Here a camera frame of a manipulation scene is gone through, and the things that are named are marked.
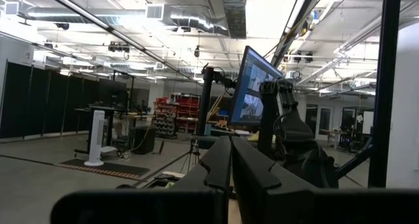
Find black partition panels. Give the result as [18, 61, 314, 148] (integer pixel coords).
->
[0, 60, 101, 140]

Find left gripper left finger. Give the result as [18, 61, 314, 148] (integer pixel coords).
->
[50, 135, 232, 224]

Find black floor mat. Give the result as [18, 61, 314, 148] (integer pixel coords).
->
[56, 157, 152, 181]

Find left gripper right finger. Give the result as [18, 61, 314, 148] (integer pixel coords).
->
[231, 136, 419, 224]

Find black box cabinet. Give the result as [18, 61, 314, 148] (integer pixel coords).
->
[132, 125, 156, 155]

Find dark monitor on standing desk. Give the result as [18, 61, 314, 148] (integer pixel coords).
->
[98, 78, 128, 109]

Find red parts shelf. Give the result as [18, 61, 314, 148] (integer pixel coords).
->
[153, 92, 201, 140]

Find black tripod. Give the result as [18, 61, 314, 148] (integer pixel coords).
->
[179, 139, 201, 174]

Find black aluminium frame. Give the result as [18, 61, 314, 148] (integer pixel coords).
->
[270, 0, 403, 189]

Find yellow cloth item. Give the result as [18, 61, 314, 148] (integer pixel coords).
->
[247, 131, 276, 143]

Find black monitor stand pole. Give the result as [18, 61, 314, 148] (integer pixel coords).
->
[195, 65, 236, 137]

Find computer monitor with blue screen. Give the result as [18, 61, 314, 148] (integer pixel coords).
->
[228, 45, 284, 126]

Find silver air duct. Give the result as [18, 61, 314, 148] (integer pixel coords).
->
[26, 3, 230, 38]

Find black side desk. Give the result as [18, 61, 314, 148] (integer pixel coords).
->
[190, 128, 263, 150]

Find white tower fan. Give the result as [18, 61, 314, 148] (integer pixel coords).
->
[83, 109, 106, 168]

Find black standing desk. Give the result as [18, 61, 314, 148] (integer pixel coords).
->
[73, 104, 129, 156]

